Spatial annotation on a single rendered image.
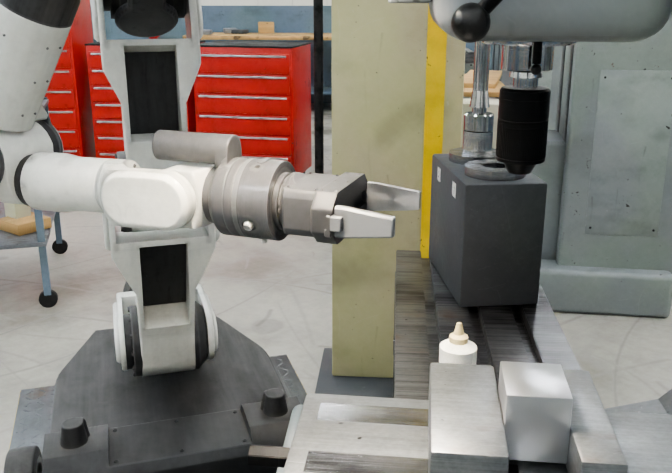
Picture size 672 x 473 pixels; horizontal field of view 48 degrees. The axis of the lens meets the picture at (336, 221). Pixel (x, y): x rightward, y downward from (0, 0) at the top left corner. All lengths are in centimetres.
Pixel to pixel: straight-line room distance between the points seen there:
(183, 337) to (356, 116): 120
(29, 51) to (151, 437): 76
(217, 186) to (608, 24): 42
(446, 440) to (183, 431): 89
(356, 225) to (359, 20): 175
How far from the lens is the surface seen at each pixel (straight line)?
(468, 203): 109
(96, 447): 141
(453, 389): 70
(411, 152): 250
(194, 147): 85
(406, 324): 108
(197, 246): 138
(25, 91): 98
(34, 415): 197
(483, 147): 123
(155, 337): 151
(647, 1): 66
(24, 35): 95
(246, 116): 539
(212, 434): 144
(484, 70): 122
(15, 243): 358
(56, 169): 96
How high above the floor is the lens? 135
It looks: 17 degrees down
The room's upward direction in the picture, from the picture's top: straight up
